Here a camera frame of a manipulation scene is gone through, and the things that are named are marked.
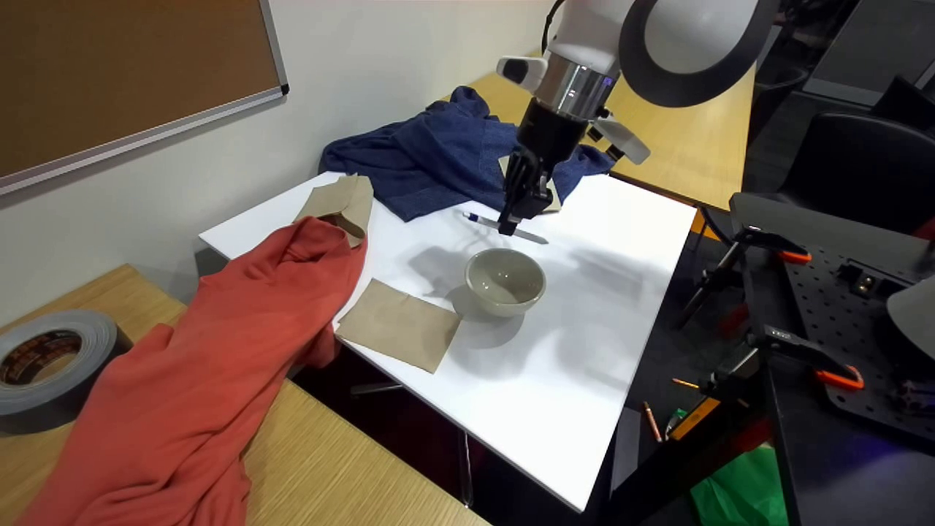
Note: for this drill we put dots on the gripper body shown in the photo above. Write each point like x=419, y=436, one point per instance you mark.
x=549, y=135

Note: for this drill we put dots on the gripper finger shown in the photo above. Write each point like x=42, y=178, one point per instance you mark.
x=540, y=199
x=515, y=190

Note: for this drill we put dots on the grey marker with blue cap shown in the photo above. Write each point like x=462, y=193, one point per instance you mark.
x=532, y=235

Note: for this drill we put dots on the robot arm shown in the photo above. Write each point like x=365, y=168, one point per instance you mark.
x=584, y=29

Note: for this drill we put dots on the grey ceramic bowl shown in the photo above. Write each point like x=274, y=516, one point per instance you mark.
x=504, y=281

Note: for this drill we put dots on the blue cloth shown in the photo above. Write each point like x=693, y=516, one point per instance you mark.
x=431, y=161

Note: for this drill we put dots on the folded brown paper bag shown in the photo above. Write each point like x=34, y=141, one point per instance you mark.
x=347, y=201

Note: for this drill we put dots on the flat brown paper bag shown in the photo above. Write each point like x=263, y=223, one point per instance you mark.
x=400, y=325

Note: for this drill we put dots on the short orange pencil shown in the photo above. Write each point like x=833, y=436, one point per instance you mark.
x=685, y=383

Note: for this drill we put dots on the orange pen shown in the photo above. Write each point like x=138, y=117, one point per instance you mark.
x=651, y=421

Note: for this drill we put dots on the small green item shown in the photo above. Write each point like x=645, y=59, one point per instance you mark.
x=675, y=422

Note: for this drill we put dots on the black chair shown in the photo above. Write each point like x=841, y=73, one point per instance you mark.
x=862, y=168
x=906, y=98

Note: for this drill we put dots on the grey cabinet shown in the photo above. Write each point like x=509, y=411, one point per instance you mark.
x=869, y=44

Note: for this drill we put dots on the orange cloth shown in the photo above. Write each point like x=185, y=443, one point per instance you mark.
x=219, y=351

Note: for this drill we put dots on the green plastic bag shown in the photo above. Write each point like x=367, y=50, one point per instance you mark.
x=738, y=489

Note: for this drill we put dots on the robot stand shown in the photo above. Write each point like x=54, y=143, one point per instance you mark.
x=840, y=438

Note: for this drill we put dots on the cork board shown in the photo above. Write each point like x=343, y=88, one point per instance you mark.
x=124, y=66

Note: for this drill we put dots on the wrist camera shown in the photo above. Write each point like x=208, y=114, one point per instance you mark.
x=621, y=140

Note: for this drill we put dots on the grey duct tape roll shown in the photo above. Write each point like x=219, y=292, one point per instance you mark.
x=88, y=351

